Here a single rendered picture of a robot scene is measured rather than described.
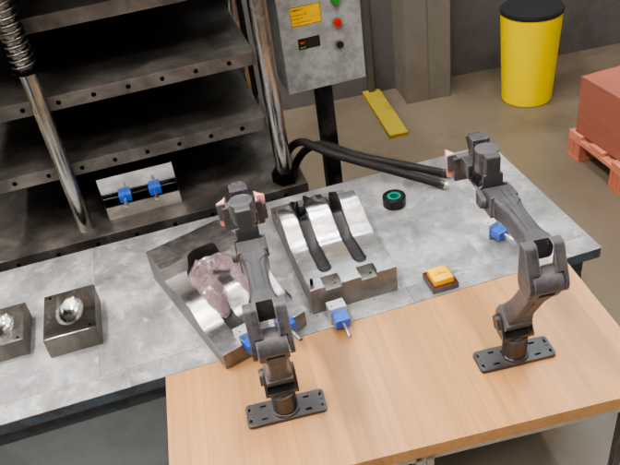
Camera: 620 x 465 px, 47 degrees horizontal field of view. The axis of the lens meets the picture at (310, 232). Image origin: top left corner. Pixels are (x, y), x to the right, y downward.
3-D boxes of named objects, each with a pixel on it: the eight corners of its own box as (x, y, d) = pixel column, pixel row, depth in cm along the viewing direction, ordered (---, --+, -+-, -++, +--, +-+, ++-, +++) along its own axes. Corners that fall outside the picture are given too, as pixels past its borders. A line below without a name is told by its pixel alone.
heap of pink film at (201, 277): (272, 294, 204) (268, 273, 200) (218, 322, 198) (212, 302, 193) (231, 253, 223) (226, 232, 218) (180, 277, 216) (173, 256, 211)
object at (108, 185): (182, 201, 264) (171, 161, 254) (110, 220, 260) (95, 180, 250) (166, 142, 304) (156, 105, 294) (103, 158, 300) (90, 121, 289)
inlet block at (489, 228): (523, 245, 217) (525, 231, 214) (513, 253, 215) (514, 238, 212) (490, 228, 226) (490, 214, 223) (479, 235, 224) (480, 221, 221)
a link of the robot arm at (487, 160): (463, 147, 172) (482, 171, 162) (497, 139, 173) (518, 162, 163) (463, 186, 179) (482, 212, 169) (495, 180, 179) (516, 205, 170)
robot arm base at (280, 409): (240, 387, 175) (243, 409, 169) (318, 369, 177) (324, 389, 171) (245, 409, 180) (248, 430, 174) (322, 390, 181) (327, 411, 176)
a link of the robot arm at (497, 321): (492, 311, 177) (501, 327, 173) (525, 304, 178) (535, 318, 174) (491, 329, 181) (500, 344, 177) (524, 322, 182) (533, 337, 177)
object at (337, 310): (360, 341, 193) (358, 327, 190) (342, 347, 192) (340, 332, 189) (343, 311, 204) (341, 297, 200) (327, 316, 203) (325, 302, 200)
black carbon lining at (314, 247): (370, 265, 208) (367, 239, 202) (317, 280, 206) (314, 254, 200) (334, 204, 236) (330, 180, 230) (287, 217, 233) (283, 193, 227)
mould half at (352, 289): (398, 290, 208) (396, 254, 200) (314, 314, 204) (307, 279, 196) (344, 203, 248) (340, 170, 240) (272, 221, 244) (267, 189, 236)
